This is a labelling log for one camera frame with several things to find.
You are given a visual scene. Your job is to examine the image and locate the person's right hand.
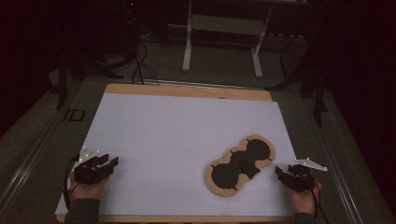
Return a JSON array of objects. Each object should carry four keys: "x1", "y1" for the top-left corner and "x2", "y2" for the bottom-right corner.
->
[{"x1": 282, "y1": 179, "x2": 324, "y2": 217}]

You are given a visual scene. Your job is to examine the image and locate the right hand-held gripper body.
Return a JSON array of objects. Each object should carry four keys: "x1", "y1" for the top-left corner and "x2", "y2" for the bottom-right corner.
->
[{"x1": 281, "y1": 157, "x2": 329, "y2": 193}]

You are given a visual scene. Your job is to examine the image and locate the black metal stand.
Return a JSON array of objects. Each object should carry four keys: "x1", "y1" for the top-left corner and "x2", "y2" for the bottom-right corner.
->
[
  {"x1": 265, "y1": 31, "x2": 330, "y2": 128},
  {"x1": 55, "y1": 46, "x2": 124, "y2": 110}
]

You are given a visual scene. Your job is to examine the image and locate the black floor bracket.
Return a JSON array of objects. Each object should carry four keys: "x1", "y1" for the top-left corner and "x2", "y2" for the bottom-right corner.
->
[{"x1": 63, "y1": 108, "x2": 87, "y2": 122}]

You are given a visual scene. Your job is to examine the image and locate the white metal desk frame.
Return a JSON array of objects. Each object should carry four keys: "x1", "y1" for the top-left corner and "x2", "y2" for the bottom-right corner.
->
[{"x1": 181, "y1": 0, "x2": 276, "y2": 79}]

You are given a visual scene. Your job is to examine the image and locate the black floor cables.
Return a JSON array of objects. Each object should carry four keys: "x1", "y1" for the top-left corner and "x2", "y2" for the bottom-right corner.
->
[{"x1": 130, "y1": 39, "x2": 162, "y2": 87}]

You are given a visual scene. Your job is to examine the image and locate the left hand-held gripper cable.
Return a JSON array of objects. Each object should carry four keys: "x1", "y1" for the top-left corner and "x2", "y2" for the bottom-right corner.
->
[{"x1": 63, "y1": 153, "x2": 81, "y2": 212}]

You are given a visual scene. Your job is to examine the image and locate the wooden lobed puzzle board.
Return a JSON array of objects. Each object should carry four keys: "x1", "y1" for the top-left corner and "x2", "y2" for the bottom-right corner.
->
[{"x1": 204, "y1": 133, "x2": 276, "y2": 198}]

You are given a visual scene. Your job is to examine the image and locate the white table mat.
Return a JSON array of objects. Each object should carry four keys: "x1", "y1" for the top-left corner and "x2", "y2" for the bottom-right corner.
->
[{"x1": 54, "y1": 92, "x2": 316, "y2": 218}]

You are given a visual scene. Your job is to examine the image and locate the metal floor rail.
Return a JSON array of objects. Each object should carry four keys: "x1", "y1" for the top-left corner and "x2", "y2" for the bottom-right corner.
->
[
  {"x1": 0, "y1": 118, "x2": 61, "y2": 213},
  {"x1": 302, "y1": 96, "x2": 366, "y2": 224}
]

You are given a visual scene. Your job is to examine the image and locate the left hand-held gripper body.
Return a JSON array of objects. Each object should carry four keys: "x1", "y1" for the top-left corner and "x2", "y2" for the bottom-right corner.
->
[{"x1": 74, "y1": 146, "x2": 114, "y2": 186}]

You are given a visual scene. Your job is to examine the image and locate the person's left hand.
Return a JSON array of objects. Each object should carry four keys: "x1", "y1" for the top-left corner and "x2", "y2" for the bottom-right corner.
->
[{"x1": 68, "y1": 171, "x2": 109, "y2": 201}]

